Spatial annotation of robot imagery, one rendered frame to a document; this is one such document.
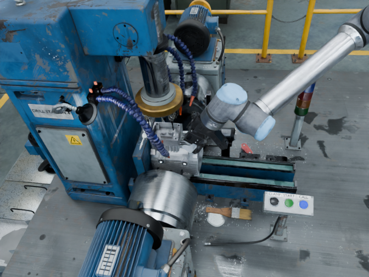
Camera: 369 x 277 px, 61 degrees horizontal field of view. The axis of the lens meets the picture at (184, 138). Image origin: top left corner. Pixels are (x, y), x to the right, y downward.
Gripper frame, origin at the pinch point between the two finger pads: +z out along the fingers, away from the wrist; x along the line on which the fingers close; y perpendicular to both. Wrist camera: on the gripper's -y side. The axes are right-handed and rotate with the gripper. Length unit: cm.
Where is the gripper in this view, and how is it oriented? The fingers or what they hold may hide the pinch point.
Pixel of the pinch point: (191, 152)
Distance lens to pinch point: 129.3
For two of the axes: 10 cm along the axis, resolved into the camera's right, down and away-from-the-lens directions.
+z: -4.2, 5.6, 7.2
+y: -8.9, -4.1, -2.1
